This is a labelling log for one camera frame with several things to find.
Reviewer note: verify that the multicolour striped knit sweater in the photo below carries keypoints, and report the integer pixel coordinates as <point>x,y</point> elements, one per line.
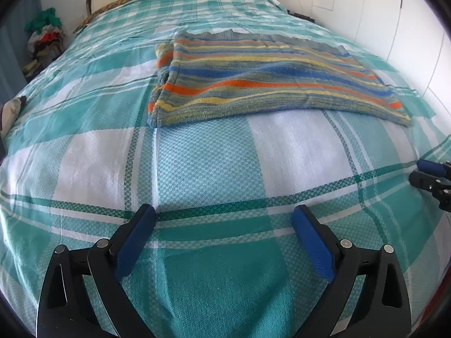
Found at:
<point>208,76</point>

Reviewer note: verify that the blue curtain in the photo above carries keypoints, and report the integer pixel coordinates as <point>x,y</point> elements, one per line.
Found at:
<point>14,41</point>

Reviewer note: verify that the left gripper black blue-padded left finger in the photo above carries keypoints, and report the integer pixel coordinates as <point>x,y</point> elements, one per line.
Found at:
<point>65,309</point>

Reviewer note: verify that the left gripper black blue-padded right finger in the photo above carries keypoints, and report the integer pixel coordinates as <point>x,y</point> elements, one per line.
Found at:
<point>383,307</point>

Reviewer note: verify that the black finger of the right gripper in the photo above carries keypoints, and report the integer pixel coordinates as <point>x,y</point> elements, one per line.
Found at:
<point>429,183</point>

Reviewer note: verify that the pile of colourful clothes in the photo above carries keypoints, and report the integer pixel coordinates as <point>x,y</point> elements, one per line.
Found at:
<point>45,43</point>

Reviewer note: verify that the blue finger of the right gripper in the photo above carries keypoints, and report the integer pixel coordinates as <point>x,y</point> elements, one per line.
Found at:
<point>432,168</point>

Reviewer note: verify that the teal white plaid bedspread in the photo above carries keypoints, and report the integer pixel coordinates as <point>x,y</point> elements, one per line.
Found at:
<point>223,260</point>

